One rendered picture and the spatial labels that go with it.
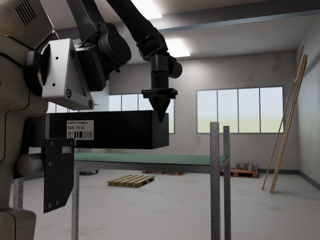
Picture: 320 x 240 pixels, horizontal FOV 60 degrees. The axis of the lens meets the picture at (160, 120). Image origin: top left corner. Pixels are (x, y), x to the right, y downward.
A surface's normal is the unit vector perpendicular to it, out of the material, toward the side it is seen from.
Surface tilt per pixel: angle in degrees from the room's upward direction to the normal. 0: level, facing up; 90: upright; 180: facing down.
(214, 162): 90
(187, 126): 90
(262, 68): 90
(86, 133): 91
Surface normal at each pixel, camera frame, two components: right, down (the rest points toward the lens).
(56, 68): -0.30, -0.19
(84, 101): 0.95, -0.02
